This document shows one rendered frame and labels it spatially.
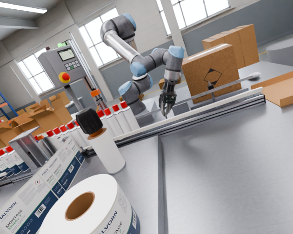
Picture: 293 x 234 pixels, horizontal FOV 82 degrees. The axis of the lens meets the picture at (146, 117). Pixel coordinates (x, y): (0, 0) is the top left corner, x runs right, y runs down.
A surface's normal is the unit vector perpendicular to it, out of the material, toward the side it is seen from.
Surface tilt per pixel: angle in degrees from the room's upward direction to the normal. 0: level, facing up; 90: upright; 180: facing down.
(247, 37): 90
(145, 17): 90
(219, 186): 0
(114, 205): 90
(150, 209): 0
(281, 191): 0
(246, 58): 90
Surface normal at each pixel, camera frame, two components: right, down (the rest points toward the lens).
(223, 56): -0.14, 0.43
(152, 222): -0.39, -0.85
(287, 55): -0.55, 0.58
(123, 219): 0.88, -0.23
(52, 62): 0.72, -0.04
